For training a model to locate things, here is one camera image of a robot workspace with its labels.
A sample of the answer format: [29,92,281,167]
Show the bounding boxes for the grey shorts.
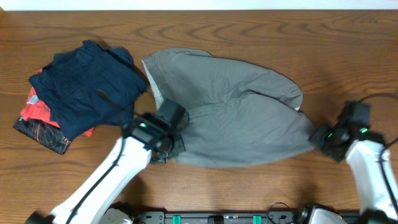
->
[142,48,314,167]

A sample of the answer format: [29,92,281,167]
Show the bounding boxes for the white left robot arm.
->
[26,111,189,223]

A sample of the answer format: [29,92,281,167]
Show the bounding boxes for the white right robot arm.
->
[309,124,397,223]

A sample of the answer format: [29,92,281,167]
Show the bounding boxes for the navy blue folded garment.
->
[29,40,147,141]

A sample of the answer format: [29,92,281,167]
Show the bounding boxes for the black patterned folded garment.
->
[13,116,71,155]

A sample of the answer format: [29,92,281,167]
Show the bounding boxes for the red folded garment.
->
[20,68,95,138]

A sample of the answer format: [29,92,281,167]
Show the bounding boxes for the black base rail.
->
[99,202,360,224]

